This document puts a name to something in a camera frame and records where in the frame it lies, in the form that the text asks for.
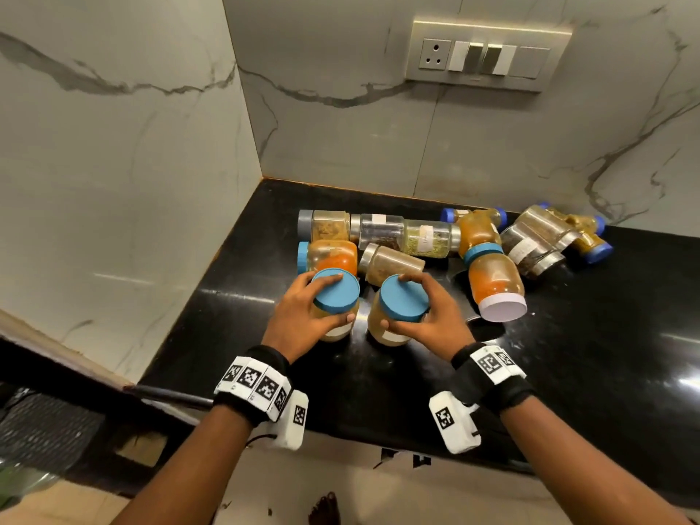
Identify person's right hand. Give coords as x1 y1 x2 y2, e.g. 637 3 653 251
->
381 272 475 362

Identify person's left hand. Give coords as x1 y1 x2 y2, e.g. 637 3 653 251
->
261 271 357 365

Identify blue lid jar tan spice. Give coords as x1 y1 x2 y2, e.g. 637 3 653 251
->
366 274 431 348

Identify blue lid jar yellow spice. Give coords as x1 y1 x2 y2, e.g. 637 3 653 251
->
309 268 362 343

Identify person's left forearm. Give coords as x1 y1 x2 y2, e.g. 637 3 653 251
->
112 403 256 525

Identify person's right forearm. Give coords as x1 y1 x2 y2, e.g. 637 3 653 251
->
500 395 691 525

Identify steel lid jar brown powder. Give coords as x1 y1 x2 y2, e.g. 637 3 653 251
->
358 243 427 289

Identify blue lid jar orange powder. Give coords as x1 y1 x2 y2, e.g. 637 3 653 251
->
297 240 359 278
458 208 509 257

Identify steel lid jar green herbs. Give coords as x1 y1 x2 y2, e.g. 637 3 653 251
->
403 219 462 260

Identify grey lid jar brown spice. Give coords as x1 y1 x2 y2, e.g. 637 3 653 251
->
298 209 351 243

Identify steel lid jar dark spice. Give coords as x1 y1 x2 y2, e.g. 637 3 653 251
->
349 213 406 251

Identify black left wristband with markers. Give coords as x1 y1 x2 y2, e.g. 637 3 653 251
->
213 345 294 428

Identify black wristband with markers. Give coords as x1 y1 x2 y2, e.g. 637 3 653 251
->
451 342 536 415
213 345 294 428

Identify large blue lid orange jar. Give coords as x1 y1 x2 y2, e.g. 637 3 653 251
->
463 242 528 324

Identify black right wristband with markers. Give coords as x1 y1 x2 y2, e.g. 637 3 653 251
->
451 342 536 415

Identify steel lid jar white label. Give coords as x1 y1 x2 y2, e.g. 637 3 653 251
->
500 221 567 279

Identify steel lid jar brown spice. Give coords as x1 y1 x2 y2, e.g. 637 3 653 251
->
514 205 584 253

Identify black rod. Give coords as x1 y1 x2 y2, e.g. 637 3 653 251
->
122 383 215 409

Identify person's foot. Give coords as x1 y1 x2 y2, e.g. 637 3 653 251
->
308 491 341 525

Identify blue lid jar golden spice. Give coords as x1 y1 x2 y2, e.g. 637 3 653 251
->
538 201 607 237
569 229 614 265

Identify black mesh mat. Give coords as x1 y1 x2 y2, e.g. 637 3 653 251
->
0 389 106 477

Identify green object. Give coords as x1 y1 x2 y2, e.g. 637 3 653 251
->
0 460 59 510

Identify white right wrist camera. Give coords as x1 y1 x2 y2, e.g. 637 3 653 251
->
428 390 482 455

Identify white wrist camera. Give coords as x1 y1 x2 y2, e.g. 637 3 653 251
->
267 389 310 452
428 390 482 455

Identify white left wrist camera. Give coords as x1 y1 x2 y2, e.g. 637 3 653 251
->
267 389 310 452

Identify wall switch and socket panel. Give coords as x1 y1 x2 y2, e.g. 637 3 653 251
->
404 16 574 95

